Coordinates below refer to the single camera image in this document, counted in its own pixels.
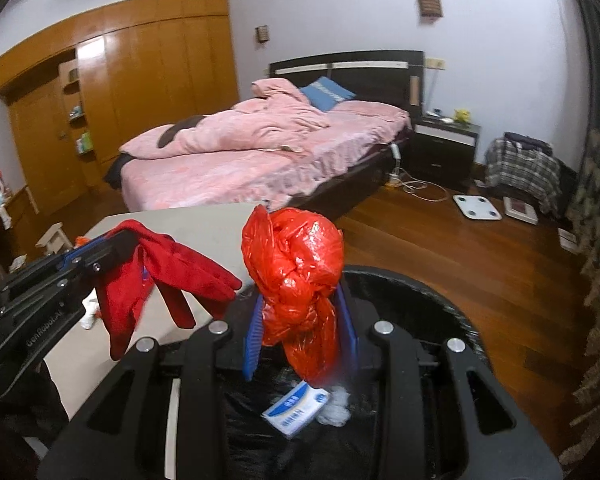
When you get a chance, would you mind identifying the bed with pink sheet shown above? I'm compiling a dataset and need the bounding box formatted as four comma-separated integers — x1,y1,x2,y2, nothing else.
120,101,411,211

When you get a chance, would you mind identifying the wooden wardrobe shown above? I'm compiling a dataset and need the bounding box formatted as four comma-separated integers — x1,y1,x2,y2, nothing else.
0,0,238,214

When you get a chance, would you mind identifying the black headboard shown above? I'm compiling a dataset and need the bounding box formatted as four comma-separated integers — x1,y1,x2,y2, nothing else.
268,50,425,122

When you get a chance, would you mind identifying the red glove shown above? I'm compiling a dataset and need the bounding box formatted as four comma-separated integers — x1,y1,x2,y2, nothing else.
96,220,242,361

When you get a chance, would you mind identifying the wooden sideboard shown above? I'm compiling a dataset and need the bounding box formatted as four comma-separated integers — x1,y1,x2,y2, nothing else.
0,186,38,281

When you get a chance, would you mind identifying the crumpled white tissue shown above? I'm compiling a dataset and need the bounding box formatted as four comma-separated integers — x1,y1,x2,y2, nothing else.
316,386,351,428

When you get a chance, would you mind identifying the white bathroom scale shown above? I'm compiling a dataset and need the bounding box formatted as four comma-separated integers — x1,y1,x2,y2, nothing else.
453,194,502,221

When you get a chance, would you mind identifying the red plastic bag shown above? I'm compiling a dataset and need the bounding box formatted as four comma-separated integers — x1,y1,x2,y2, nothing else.
242,205,344,385

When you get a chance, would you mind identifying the white wooden stool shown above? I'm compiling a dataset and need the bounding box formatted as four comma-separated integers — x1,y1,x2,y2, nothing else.
35,222,73,256

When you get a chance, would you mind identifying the blue white medicine box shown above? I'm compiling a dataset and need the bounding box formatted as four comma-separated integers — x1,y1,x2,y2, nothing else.
262,382,330,438

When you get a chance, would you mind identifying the black nightstand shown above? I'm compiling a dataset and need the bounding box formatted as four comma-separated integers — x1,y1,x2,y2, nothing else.
408,118,481,192

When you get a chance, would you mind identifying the black clothing on bed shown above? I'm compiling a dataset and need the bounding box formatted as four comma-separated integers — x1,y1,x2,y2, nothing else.
104,153,134,191

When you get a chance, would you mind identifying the pink duvet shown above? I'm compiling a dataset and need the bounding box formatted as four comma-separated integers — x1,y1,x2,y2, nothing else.
120,78,330,159

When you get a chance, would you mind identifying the blue pillow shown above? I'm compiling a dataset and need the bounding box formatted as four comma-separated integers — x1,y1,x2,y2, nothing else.
300,76,356,113

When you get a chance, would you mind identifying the white charging cable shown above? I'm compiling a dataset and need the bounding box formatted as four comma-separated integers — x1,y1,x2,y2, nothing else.
386,142,451,205

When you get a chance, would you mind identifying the black trash bin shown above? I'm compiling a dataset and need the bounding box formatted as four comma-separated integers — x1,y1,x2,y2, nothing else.
223,266,489,479

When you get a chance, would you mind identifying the wall lamp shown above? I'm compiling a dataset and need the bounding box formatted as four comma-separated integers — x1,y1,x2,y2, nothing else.
254,25,270,44
417,0,443,20

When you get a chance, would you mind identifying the yellow plush toy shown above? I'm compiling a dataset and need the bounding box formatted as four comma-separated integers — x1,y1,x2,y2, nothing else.
453,108,471,125

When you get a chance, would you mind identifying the grey table cloth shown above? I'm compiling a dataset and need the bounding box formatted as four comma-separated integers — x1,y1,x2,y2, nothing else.
42,201,272,421

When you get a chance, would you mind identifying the plaid bag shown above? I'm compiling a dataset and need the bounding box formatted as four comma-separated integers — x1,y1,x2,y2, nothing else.
484,136,562,214

